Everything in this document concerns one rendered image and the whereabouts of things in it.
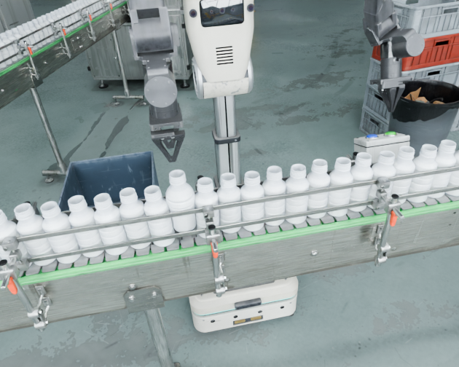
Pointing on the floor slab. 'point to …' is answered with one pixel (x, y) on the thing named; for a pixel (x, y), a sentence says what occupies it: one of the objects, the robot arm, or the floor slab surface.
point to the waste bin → (426, 112)
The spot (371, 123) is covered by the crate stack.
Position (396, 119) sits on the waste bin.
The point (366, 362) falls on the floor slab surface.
